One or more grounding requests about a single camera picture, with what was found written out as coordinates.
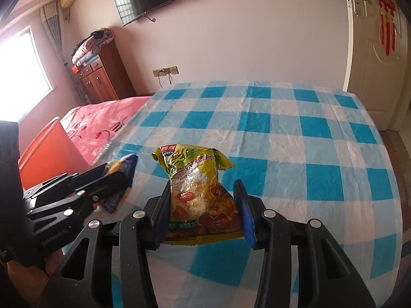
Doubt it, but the yellow bread packet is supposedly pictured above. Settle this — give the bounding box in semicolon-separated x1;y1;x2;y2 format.
93;154;138;214

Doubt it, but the yellow chips bag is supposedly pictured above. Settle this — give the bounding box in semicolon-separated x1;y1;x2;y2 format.
152;144;243;245

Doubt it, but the white bedroom door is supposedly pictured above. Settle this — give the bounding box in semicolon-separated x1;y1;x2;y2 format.
343;0;408;131

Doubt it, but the orange plastic bucket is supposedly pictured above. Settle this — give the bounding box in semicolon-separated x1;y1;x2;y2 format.
18;117;90;190

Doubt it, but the pink bed blanket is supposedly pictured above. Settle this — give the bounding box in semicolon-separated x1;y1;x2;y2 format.
60;96;150;166

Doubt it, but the wooden cabinet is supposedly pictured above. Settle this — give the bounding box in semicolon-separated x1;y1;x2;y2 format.
77;40;137;104

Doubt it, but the bright window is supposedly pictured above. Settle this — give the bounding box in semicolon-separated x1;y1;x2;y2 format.
0;28;53;122

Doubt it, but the blue checkered tablecloth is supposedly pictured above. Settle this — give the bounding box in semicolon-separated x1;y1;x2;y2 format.
94;81;403;306

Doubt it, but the folded blankets stack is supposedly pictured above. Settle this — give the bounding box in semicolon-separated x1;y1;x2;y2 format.
71;28;114;74

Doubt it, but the grey curtain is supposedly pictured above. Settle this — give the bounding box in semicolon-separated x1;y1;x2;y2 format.
40;1;88;105

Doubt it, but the red door decoration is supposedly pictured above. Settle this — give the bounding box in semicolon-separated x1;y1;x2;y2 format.
362;0;398;57

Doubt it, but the wall power outlet strip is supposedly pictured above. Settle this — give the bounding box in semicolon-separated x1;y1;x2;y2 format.
153;66;179;77

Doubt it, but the door handle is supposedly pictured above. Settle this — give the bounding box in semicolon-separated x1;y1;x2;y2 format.
352;0;373;17

